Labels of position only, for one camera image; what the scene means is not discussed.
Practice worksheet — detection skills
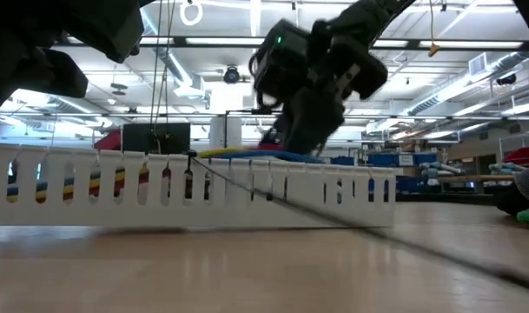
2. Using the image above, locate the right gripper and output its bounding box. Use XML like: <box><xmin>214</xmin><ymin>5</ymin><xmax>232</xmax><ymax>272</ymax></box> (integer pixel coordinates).
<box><xmin>272</xmin><ymin>37</ymin><xmax>389</xmax><ymax>156</ymax></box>

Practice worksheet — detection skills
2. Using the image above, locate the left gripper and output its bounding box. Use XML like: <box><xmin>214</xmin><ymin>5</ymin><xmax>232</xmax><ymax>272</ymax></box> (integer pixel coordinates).
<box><xmin>3</xmin><ymin>47</ymin><xmax>90</xmax><ymax>100</ymax></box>

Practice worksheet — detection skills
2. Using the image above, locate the yellow cable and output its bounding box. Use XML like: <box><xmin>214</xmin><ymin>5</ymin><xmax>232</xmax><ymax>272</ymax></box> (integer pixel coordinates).
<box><xmin>5</xmin><ymin>146</ymin><xmax>252</xmax><ymax>204</ymax></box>

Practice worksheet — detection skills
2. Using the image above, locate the white slotted cable duct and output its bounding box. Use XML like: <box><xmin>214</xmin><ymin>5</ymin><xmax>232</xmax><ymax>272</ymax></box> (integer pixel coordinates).
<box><xmin>0</xmin><ymin>143</ymin><xmax>398</xmax><ymax>230</ymax></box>

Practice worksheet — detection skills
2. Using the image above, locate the long black zip tie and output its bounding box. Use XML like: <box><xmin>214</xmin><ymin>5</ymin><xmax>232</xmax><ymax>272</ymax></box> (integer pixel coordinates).
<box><xmin>185</xmin><ymin>150</ymin><xmax>529</xmax><ymax>295</ymax></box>

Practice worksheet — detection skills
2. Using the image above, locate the long shelf of blue bins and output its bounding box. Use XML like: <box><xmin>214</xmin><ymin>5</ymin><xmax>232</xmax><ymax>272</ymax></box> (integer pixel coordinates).
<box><xmin>331</xmin><ymin>150</ymin><xmax>441</xmax><ymax>193</ymax></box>

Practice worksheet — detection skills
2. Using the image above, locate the rack of red bins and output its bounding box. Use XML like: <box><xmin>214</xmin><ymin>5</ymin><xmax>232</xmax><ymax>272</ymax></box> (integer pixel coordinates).
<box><xmin>94</xmin><ymin>129</ymin><xmax>123</xmax><ymax>151</ymax></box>

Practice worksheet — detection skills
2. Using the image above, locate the white square building column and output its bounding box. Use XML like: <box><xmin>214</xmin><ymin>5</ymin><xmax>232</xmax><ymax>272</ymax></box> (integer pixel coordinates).
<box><xmin>208</xmin><ymin>117</ymin><xmax>243</xmax><ymax>150</ymax></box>

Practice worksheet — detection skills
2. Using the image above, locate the black square panel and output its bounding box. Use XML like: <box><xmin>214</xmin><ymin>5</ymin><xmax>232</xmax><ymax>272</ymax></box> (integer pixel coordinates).
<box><xmin>121</xmin><ymin>123</ymin><xmax>191</xmax><ymax>156</ymax></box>

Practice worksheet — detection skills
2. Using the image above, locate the pale blue foam roll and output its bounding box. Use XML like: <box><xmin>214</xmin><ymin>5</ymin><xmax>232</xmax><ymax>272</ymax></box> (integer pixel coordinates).
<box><xmin>488</xmin><ymin>162</ymin><xmax>528</xmax><ymax>176</ymax></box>
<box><xmin>419</xmin><ymin>161</ymin><xmax>463</xmax><ymax>176</ymax></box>

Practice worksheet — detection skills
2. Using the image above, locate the long overhead light bar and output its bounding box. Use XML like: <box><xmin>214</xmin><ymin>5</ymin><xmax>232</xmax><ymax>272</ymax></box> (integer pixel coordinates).
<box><xmin>50</xmin><ymin>37</ymin><xmax>529</xmax><ymax>50</ymax></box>

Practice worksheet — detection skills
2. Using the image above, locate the red storage bin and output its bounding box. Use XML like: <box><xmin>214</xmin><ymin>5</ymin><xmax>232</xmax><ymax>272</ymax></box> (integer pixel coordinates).
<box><xmin>502</xmin><ymin>145</ymin><xmax>529</xmax><ymax>165</ymax></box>

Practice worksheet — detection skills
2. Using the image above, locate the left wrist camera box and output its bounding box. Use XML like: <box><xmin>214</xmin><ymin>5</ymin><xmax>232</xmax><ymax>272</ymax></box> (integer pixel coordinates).
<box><xmin>66</xmin><ymin>0</ymin><xmax>146</xmax><ymax>64</ymax></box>

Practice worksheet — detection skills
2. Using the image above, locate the black background rig frame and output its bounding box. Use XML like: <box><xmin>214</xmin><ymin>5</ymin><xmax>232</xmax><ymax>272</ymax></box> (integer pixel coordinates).
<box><xmin>222</xmin><ymin>108</ymin><xmax>278</xmax><ymax>150</ymax></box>

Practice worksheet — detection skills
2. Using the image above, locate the white cable ring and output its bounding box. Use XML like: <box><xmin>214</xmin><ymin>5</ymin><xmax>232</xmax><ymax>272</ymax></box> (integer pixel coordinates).
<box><xmin>180</xmin><ymin>0</ymin><xmax>203</xmax><ymax>26</ymax></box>

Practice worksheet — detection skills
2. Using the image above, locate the yellow hanging cord with plug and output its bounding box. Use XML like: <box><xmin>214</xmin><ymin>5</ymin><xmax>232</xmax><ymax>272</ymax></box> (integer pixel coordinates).
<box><xmin>427</xmin><ymin>0</ymin><xmax>442</xmax><ymax>58</ymax></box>

